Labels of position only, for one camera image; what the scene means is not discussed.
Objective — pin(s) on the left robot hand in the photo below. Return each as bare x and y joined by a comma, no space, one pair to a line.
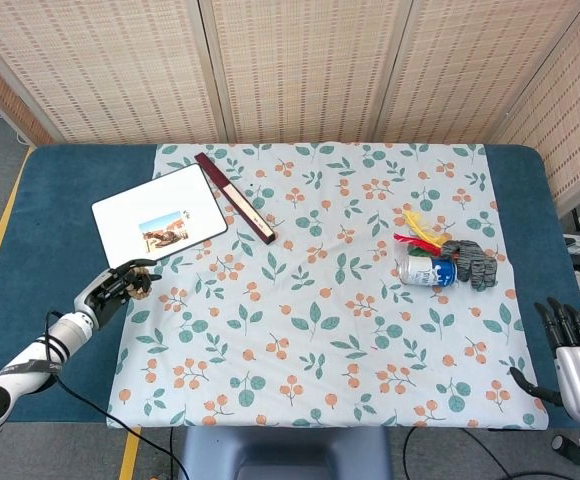
95,300

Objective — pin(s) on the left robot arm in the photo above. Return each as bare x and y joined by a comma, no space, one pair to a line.
25,370

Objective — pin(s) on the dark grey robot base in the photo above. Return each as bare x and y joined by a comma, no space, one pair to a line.
285,450

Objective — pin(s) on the grey knitted glove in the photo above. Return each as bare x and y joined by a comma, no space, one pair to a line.
475,265

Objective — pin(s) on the long maroon fan box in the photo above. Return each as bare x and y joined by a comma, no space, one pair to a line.
235,197

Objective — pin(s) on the blue and white drink can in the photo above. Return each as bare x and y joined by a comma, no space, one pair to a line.
427,271

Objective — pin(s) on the floral print tablecloth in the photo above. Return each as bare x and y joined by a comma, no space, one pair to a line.
320,310

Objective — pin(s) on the yellow and red feather shuttlecock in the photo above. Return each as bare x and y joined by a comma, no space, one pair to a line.
415,222

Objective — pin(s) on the woven bamboo folding screen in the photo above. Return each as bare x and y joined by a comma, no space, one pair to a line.
295,65

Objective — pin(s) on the white board with black frame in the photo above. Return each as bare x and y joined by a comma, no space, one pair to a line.
170,200

